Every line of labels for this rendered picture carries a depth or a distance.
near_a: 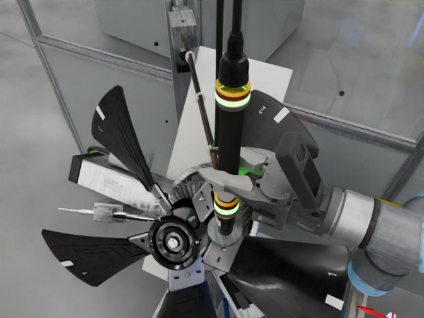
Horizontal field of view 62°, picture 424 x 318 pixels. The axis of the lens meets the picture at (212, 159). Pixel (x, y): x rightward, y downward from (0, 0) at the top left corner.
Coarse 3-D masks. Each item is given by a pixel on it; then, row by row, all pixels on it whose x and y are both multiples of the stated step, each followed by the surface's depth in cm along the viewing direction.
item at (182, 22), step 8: (176, 8) 104; (184, 8) 104; (176, 16) 102; (184, 16) 102; (192, 16) 102; (176, 24) 99; (184, 24) 99; (192, 24) 99; (176, 32) 99; (184, 32) 100; (192, 32) 100; (176, 40) 101; (192, 40) 102; (176, 48) 103; (184, 48) 104
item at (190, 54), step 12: (216, 0) 44; (240, 0) 35; (216, 12) 45; (240, 12) 36; (216, 24) 47; (240, 24) 37; (216, 36) 48; (216, 48) 49; (192, 60) 91; (216, 60) 51; (192, 72) 88; (216, 72) 52; (204, 96) 83; (204, 108) 79; (216, 108) 58; (204, 120) 77; (216, 120) 60; (216, 132) 62; (216, 144) 65
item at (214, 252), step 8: (240, 240) 79; (208, 248) 77; (216, 248) 77; (232, 248) 77; (208, 256) 76; (216, 256) 76; (224, 256) 76; (232, 256) 76; (216, 264) 75; (224, 264) 75
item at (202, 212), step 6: (204, 186) 80; (210, 186) 78; (198, 192) 81; (204, 192) 79; (210, 192) 77; (204, 198) 78; (210, 198) 76; (198, 204) 78; (204, 204) 76; (210, 204) 75; (198, 210) 77; (204, 210) 75; (210, 210) 73; (198, 216) 76; (204, 216) 74
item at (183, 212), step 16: (176, 208) 80; (192, 208) 83; (160, 224) 74; (176, 224) 74; (192, 224) 73; (160, 240) 75; (192, 240) 72; (208, 240) 77; (160, 256) 75; (176, 256) 74; (192, 256) 72
